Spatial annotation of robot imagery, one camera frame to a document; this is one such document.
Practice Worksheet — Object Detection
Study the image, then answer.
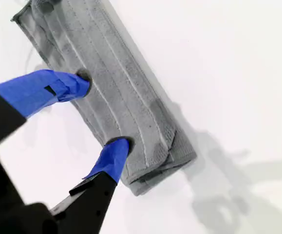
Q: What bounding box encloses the grey striped square towel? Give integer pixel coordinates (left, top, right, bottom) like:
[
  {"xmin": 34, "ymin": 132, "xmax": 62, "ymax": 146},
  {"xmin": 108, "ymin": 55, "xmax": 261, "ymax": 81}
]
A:
[{"xmin": 10, "ymin": 0, "xmax": 198, "ymax": 197}]

